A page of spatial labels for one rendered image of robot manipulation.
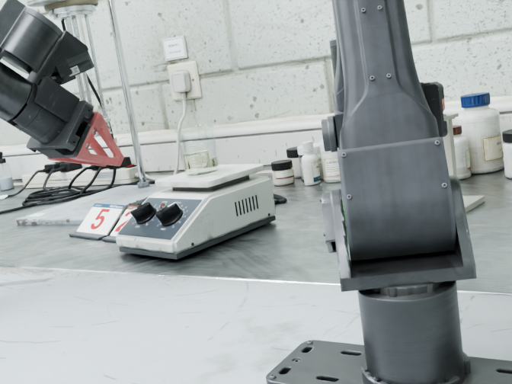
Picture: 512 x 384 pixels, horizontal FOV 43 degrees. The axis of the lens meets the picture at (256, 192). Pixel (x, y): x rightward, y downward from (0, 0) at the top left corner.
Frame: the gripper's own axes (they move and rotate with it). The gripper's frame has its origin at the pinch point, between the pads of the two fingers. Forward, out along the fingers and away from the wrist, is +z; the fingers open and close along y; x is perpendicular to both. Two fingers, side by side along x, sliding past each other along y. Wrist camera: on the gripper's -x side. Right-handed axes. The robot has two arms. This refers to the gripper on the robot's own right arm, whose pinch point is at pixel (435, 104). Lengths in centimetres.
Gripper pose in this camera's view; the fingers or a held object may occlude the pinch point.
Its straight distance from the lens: 91.3
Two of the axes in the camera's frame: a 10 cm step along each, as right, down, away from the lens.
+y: -7.5, 0.0, 6.7
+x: 1.4, 9.8, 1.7
